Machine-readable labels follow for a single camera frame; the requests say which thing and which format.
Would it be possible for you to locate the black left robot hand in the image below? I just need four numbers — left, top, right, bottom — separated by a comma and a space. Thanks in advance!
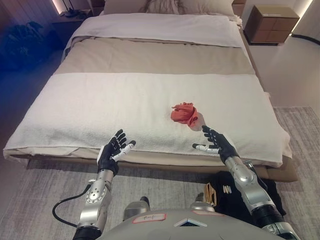
97, 128, 137, 175

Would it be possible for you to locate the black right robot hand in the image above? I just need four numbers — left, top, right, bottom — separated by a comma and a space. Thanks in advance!
191, 125, 241, 166

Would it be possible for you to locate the red cloth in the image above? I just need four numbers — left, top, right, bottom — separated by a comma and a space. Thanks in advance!
170, 101, 206, 131

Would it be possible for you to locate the bed with white blanket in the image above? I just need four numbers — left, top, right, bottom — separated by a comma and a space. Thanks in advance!
26, 0, 300, 182

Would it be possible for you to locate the beige bed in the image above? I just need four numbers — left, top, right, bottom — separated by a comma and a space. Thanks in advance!
3, 36, 293, 167

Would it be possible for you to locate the white bed sheet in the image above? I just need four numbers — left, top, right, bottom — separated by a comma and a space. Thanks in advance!
69, 12, 243, 48

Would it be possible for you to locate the black garment on floor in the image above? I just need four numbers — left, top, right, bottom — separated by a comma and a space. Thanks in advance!
204, 171, 287, 218

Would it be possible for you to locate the white towel blanket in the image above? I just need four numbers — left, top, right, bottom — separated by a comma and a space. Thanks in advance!
3, 72, 292, 166

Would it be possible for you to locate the silver left robot leg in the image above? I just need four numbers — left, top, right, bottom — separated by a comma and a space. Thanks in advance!
123, 196, 152, 221

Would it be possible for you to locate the silver robot leg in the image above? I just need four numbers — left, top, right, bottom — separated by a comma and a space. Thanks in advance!
189, 193, 216, 213
123, 196, 152, 221

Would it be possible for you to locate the silver right robot leg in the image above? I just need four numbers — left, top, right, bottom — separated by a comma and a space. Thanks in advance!
189, 193, 216, 213

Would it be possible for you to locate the grey rug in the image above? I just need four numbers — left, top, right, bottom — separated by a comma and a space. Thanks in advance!
0, 106, 320, 240

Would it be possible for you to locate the silver robot torso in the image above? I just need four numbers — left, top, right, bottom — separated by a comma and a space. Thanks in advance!
96, 208, 253, 240

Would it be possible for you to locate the brown wooden nightstand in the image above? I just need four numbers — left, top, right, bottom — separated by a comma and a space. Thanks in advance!
243, 4, 300, 46

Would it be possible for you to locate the dark nightstand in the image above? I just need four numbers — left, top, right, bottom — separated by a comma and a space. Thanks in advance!
51, 14, 83, 48

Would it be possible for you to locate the beige pillow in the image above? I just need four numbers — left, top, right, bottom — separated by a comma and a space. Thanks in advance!
182, 0, 235, 17
103, 0, 148, 16

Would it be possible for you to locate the brown crumpled throw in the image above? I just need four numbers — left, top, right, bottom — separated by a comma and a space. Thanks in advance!
142, 0, 186, 15

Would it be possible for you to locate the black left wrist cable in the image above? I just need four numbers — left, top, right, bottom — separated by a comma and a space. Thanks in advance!
51, 183, 93, 228

